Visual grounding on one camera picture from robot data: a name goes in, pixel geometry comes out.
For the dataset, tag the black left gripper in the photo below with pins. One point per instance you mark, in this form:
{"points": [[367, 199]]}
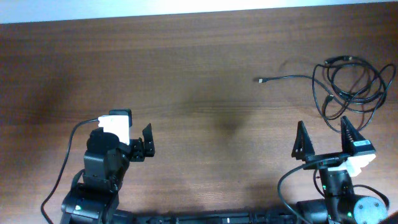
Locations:
{"points": [[135, 145]]}

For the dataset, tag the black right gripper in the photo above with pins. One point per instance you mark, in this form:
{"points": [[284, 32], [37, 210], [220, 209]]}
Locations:
{"points": [[308, 149]]}

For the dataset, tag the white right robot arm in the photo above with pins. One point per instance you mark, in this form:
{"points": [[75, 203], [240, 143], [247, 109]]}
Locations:
{"points": [[339, 202]]}

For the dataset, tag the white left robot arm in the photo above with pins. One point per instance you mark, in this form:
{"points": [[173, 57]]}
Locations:
{"points": [[94, 193]]}

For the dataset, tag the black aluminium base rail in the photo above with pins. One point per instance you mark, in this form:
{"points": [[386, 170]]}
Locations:
{"points": [[276, 214]]}

